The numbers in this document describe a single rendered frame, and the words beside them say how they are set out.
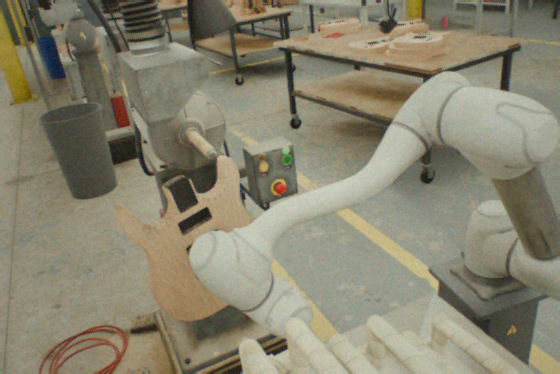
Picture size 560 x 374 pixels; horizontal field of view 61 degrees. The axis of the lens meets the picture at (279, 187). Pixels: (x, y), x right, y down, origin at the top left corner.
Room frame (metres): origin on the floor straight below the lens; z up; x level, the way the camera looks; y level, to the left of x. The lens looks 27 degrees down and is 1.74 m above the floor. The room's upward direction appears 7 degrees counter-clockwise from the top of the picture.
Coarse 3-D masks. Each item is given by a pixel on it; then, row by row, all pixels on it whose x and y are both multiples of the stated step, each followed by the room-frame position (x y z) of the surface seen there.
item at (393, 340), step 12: (372, 324) 0.64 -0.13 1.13; (384, 324) 0.63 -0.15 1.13; (384, 336) 0.61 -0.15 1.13; (396, 336) 0.60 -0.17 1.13; (396, 348) 0.58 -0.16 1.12; (408, 348) 0.57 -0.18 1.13; (408, 360) 0.55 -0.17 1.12; (420, 360) 0.54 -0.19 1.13; (420, 372) 0.53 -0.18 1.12; (432, 372) 0.52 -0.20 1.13
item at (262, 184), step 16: (256, 144) 1.61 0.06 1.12; (272, 144) 1.59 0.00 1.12; (288, 144) 1.57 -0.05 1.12; (256, 160) 1.51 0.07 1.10; (272, 160) 1.53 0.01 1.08; (256, 176) 1.51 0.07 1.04; (272, 176) 1.53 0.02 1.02; (288, 176) 1.55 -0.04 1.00; (256, 192) 1.52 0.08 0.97; (272, 192) 1.52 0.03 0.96; (288, 192) 1.55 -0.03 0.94
